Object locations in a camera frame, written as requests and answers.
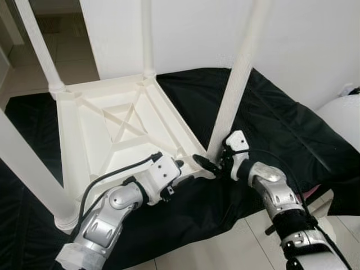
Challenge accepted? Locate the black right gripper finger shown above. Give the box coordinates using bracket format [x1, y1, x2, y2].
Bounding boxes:
[192, 154, 221, 174]

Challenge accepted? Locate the white plastic children table top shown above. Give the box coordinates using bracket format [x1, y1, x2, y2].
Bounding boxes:
[53, 73, 217, 228]

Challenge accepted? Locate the black cloth table cover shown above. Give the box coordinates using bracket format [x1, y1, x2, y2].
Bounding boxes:
[0, 66, 360, 270]

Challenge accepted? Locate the pink fabric item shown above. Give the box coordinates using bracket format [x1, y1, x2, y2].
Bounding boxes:
[304, 183, 322, 195]

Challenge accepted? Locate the white floor fan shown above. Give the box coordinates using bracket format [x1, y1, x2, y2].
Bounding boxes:
[315, 94, 360, 150]

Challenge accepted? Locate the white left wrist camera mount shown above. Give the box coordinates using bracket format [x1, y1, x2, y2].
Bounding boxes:
[138, 155, 182, 203]

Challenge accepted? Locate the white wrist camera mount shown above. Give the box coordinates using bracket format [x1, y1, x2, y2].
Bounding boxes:
[138, 155, 182, 203]
[224, 130, 251, 182]

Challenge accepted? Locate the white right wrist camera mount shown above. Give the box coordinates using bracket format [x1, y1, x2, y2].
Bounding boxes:
[224, 130, 251, 182]

